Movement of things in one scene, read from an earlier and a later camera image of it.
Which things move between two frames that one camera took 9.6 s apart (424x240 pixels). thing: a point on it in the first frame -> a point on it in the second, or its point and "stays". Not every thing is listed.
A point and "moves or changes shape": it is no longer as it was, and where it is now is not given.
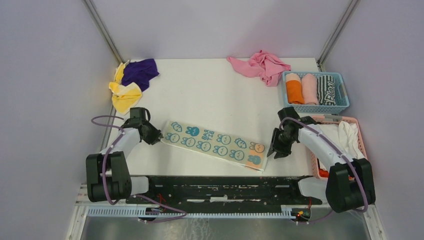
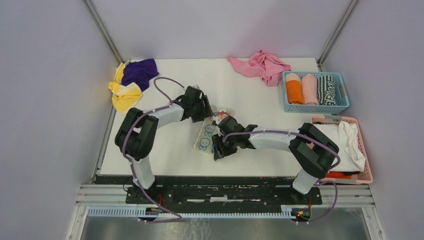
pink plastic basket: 325,119 stays
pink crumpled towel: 263,65 stays
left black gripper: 156,134 -> 206,110
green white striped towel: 326,90 stays
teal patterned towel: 231,148 moves or changes shape
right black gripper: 281,151 -> 219,150
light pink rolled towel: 309,90 stays
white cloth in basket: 345,135 stays
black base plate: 223,191 stays
